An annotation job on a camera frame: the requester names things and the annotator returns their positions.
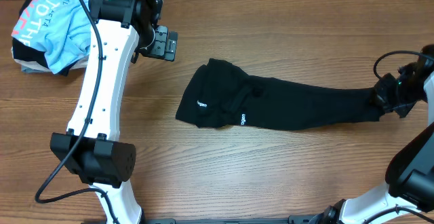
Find black polo shirt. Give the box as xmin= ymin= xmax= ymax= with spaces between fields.
xmin=176 ymin=58 xmax=384 ymax=130

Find light blue printed t-shirt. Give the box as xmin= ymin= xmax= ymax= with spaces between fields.
xmin=11 ymin=0 xmax=99 ymax=75

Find grey folded garment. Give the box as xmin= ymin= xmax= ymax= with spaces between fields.
xmin=14 ymin=56 xmax=88 ymax=76

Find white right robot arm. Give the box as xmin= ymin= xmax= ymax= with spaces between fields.
xmin=310 ymin=45 xmax=433 ymax=223

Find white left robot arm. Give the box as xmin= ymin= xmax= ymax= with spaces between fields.
xmin=50 ymin=0 xmax=178 ymax=223

